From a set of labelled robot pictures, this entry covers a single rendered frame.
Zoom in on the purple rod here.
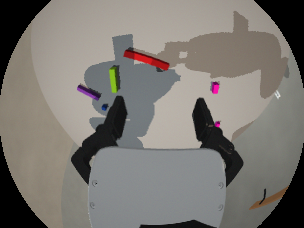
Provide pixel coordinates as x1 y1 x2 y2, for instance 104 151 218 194
77 84 100 101

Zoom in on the lime green rod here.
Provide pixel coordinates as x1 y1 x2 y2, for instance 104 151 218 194
109 67 118 93

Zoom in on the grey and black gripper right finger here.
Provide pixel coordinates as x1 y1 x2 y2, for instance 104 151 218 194
192 98 243 187

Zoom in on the red rod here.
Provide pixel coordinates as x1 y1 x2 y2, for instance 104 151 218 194
123 50 169 71

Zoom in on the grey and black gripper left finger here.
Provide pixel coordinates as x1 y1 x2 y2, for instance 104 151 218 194
71 96 127 184

